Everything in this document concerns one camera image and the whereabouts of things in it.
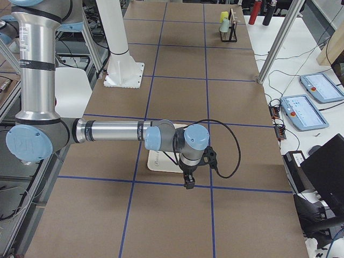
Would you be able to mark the black wire cup rack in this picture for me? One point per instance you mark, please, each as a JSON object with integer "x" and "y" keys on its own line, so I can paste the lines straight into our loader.
{"x": 231, "y": 35}

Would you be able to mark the cream rabbit tray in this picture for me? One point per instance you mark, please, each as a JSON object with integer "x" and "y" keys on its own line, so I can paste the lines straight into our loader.
{"x": 161, "y": 161}

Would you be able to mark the teach pendant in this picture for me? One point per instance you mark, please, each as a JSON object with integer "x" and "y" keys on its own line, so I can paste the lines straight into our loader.
{"x": 321, "y": 88}
{"x": 303, "y": 113}

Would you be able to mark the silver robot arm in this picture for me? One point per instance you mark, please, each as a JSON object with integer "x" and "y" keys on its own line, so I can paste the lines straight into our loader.
{"x": 40, "y": 130}

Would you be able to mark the far teach pendant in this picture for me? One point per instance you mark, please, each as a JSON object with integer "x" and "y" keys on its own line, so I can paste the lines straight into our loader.
{"x": 321, "y": 88}

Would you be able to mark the pale green cup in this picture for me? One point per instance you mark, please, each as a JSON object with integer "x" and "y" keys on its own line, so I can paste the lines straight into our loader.
{"x": 224, "y": 28}

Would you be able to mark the black bottle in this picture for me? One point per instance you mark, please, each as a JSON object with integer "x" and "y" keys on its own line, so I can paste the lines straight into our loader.
{"x": 271, "y": 6}

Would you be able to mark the near teach pendant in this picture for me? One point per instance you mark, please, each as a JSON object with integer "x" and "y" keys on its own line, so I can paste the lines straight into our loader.
{"x": 303, "y": 113}

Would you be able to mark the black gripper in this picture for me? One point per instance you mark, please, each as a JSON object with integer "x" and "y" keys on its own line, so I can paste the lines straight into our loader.
{"x": 188, "y": 170}

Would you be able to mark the orange black circuit board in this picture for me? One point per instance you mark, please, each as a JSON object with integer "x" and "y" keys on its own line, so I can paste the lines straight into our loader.
{"x": 274, "y": 111}

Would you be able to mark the black box with label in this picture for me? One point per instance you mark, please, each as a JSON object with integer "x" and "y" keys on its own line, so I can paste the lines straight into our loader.
{"x": 299, "y": 180}

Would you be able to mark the red bottle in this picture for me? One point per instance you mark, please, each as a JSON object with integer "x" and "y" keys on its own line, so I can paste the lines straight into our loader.
{"x": 255, "y": 11}

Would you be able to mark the yellow cup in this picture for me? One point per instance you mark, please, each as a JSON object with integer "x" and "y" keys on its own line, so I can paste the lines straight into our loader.
{"x": 224, "y": 15}

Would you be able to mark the white chair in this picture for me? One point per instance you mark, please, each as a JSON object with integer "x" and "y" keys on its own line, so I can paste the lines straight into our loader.
{"x": 72, "y": 92}

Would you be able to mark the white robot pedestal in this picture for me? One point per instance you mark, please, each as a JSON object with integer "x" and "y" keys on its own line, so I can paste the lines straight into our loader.
{"x": 122, "y": 70}

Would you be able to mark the aluminium frame post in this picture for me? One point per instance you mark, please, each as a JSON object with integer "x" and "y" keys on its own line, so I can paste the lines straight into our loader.
{"x": 280, "y": 38}

